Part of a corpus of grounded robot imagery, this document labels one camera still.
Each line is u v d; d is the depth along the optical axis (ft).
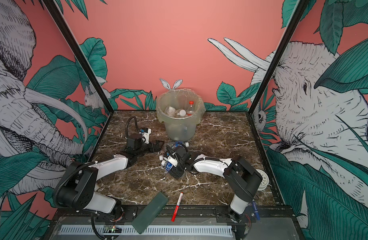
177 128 3.20
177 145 3.07
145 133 2.67
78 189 1.43
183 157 2.23
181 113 2.96
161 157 2.97
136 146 2.35
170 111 2.82
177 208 2.47
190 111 3.22
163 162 2.89
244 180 1.49
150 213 2.41
